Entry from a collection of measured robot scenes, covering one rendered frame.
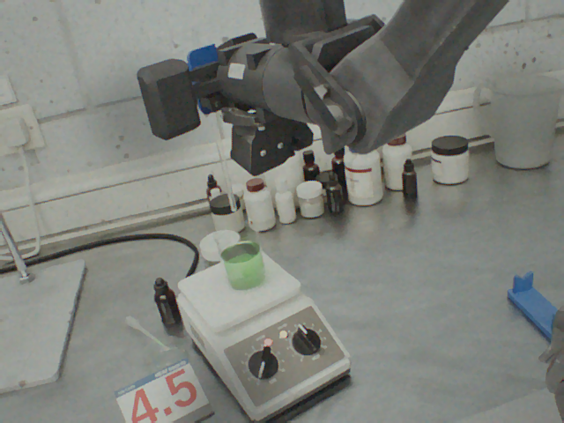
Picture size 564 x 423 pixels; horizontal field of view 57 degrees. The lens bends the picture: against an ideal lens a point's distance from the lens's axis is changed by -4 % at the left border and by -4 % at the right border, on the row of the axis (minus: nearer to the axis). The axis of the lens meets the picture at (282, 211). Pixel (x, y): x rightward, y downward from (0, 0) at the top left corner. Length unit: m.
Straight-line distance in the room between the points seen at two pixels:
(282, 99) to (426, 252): 0.48
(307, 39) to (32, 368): 0.58
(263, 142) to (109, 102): 0.61
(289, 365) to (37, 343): 0.39
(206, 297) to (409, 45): 0.43
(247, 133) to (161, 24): 0.58
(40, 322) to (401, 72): 0.69
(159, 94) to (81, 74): 0.62
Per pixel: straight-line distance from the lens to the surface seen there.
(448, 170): 1.01
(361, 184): 0.95
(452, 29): 0.29
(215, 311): 0.62
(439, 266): 0.80
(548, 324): 0.70
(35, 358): 0.81
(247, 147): 0.47
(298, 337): 0.61
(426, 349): 0.67
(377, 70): 0.32
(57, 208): 1.09
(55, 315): 0.88
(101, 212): 1.08
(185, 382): 0.64
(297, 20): 0.38
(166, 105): 0.44
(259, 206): 0.91
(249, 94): 0.44
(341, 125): 0.34
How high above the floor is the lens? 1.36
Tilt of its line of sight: 27 degrees down
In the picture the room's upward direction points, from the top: 10 degrees counter-clockwise
